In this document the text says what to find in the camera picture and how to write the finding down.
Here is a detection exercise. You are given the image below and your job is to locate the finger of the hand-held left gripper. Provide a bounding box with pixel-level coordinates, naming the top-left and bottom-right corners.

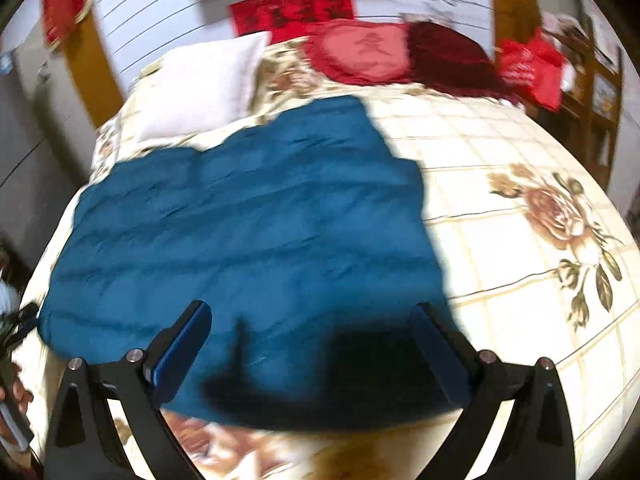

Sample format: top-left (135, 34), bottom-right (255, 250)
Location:
top-left (0, 301), bottom-right (40, 349)

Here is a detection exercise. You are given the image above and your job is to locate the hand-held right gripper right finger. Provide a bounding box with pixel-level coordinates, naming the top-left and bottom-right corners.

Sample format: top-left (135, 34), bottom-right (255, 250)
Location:
top-left (409, 302), bottom-right (592, 480)

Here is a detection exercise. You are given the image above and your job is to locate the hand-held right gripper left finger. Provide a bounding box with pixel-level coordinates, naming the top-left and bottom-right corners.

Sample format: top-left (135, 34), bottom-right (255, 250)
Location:
top-left (45, 301), bottom-right (214, 480)

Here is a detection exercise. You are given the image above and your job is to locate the blue puffer jacket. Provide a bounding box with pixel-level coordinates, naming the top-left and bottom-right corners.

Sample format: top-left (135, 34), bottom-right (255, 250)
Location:
top-left (37, 95), bottom-right (473, 433)

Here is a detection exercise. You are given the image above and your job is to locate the person's left hand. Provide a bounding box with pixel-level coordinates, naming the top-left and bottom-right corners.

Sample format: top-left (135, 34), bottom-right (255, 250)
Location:
top-left (9, 362), bottom-right (35, 413)

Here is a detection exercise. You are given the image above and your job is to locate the white cloth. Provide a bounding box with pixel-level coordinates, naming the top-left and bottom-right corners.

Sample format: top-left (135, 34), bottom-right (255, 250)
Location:
top-left (0, 279), bottom-right (22, 313)

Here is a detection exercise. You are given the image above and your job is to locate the bed with floral checked sheet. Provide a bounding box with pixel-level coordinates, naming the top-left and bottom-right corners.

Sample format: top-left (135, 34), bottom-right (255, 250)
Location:
top-left (20, 35), bottom-right (632, 480)

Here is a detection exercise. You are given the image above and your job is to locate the grey cabinet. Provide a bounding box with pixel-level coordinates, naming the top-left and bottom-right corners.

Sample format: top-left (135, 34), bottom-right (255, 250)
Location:
top-left (0, 35), bottom-right (97, 271)

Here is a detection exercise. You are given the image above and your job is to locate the white pillow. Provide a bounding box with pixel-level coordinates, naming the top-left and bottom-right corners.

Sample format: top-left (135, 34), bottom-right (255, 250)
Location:
top-left (134, 31), bottom-right (272, 142)

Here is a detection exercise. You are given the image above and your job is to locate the dark red cushion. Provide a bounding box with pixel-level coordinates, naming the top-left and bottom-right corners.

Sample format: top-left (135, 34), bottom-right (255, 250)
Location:
top-left (405, 21), bottom-right (521, 104)

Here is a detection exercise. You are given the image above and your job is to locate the red plastic bag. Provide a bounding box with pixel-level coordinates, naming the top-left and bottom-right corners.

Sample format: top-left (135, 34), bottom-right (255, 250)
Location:
top-left (494, 30), bottom-right (567, 112)

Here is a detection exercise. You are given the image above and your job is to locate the wooden shelf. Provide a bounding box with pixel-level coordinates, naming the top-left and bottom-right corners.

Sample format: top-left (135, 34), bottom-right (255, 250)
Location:
top-left (544, 10), bottom-right (624, 192)

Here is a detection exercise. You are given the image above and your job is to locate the red heart-shaped cushion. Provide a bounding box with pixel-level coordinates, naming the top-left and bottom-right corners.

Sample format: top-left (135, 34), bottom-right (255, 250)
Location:
top-left (304, 20), bottom-right (416, 86)

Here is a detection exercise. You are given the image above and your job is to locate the red wall hanging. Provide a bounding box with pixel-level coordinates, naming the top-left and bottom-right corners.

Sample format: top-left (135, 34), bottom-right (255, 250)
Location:
top-left (41, 0), bottom-right (94, 47)

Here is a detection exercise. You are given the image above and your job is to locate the red wall poster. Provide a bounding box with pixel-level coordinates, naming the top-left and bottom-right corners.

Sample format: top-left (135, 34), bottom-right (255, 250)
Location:
top-left (229, 0), bottom-right (355, 37)

